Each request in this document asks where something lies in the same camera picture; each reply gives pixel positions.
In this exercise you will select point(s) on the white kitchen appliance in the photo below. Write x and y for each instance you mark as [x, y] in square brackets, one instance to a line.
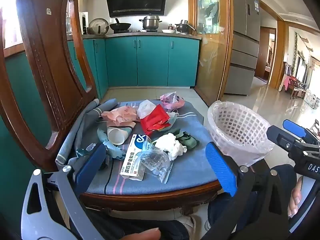
[84, 22]

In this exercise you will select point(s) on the white plastic waste basket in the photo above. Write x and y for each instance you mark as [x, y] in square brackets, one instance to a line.
[260, 152]

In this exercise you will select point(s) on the white crumpled tissue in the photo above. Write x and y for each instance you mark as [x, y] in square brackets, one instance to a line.
[170, 145]

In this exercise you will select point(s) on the silver refrigerator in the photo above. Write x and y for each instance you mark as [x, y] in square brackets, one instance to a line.
[243, 47]

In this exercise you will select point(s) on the wooden framed glass door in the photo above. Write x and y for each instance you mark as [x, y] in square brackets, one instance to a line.
[212, 47]

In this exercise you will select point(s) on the black wok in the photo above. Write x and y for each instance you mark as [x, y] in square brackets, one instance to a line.
[120, 26]

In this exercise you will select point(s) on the red printed bag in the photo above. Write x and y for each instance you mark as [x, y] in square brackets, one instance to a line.
[155, 120]

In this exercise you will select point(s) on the white plastic bag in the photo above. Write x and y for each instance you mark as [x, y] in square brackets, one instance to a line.
[145, 108]

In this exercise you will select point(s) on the green wall garland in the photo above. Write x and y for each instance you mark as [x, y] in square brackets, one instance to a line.
[297, 52]

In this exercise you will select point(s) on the white plastic chairs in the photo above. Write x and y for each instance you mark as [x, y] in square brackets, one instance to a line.
[312, 98]

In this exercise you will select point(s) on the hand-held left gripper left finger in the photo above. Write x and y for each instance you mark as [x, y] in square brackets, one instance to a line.
[90, 166]

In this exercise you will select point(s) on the carved wooden chair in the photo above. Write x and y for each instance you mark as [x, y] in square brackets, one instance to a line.
[50, 55]

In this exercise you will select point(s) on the teal kitchen base cabinet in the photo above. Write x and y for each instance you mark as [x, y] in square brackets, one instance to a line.
[152, 62]

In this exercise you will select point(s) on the light blue crumpled wrapper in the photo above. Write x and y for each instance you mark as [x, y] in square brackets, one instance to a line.
[113, 150]

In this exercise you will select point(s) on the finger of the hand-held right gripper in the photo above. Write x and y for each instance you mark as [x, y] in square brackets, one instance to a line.
[281, 136]
[295, 127]

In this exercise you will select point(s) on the white plastic mesh basket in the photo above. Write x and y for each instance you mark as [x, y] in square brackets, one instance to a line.
[232, 125]

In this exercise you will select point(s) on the person's right hand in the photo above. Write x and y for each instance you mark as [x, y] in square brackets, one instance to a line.
[295, 197]

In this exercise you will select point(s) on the steel stock pot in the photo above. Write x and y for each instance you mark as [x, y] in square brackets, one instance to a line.
[150, 22]

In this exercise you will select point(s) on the white shoe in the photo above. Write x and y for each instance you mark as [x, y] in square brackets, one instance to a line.
[188, 226]

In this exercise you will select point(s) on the pink printed plastic bag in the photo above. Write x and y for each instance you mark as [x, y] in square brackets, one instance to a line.
[171, 100]

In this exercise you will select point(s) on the person's left leg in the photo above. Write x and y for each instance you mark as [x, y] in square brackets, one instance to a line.
[120, 222]

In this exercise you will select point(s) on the small steel saucepan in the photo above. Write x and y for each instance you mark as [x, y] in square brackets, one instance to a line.
[183, 26]

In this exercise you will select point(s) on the white and blue ointment box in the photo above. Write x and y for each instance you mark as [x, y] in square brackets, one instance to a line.
[132, 160]

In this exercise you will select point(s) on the white bowl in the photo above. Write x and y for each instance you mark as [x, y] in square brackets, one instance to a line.
[168, 31]

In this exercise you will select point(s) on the pink hanging cloth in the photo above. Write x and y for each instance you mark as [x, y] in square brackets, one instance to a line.
[287, 83]

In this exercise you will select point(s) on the white face mask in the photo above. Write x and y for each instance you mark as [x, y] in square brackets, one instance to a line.
[173, 118]

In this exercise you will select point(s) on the blue striped seat cushion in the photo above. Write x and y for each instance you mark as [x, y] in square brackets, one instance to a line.
[190, 165]

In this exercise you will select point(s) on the clear plastic blister pack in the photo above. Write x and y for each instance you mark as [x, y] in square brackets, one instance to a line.
[155, 163]

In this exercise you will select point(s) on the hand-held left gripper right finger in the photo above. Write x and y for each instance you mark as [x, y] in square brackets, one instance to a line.
[221, 172]

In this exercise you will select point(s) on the steel pan lid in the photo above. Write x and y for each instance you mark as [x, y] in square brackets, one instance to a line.
[98, 26]

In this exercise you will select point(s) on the wooden door frame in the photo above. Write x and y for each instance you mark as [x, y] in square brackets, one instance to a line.
[277, 55]

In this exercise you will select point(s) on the grey kitchen countertop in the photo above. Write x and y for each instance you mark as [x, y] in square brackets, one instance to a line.
[155, 35]

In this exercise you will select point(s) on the paper cup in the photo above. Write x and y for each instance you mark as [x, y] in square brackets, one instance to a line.
[116, 135]

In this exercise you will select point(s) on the person's left hand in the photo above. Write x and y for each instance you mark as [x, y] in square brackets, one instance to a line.
[142, 235]

